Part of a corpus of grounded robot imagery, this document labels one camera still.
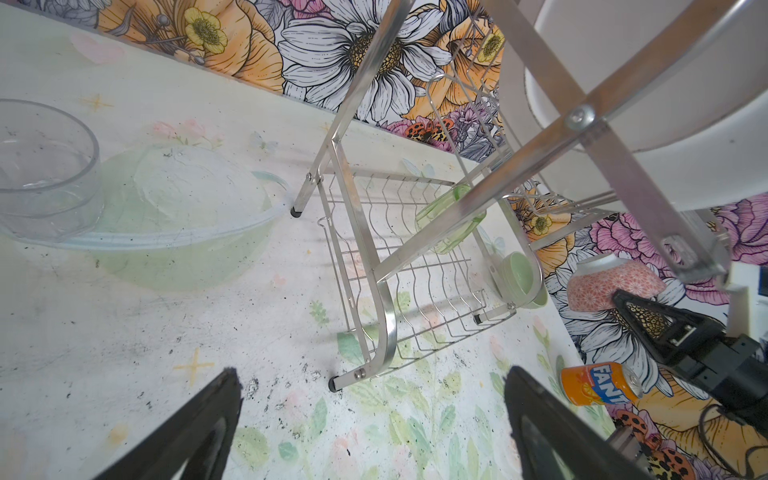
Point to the chrome two-tier dish rack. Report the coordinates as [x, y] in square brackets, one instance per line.
[688, 246]

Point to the pink black patterned bowl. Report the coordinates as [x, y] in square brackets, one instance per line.
[596, 279]

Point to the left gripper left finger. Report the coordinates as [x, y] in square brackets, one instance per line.
[194, 443]

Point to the clear glass plate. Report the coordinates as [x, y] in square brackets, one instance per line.
[163, 196]

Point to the cream white plate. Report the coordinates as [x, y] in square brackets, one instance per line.
[700, 130]

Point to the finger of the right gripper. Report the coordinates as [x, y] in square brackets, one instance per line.
[669, 334]

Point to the clear glass cup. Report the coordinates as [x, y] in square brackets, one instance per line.
[51, 184]

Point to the orange capped small jar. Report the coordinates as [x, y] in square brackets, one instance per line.
[607, 383]

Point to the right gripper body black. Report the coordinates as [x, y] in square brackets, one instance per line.
[727, 370]

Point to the light green bowl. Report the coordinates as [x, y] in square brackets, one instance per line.
[515, 280]

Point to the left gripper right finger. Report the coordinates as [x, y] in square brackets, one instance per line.
[553, 443]

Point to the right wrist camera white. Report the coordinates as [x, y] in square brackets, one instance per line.
[747, 288]

